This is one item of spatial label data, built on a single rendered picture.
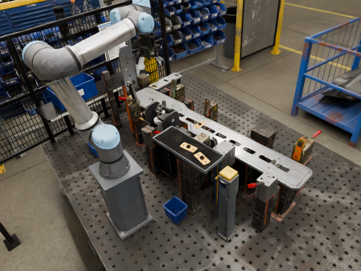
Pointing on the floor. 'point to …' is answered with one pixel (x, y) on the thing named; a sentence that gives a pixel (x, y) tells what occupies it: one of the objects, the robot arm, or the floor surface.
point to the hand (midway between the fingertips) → (148, 70)
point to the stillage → (332, 88)
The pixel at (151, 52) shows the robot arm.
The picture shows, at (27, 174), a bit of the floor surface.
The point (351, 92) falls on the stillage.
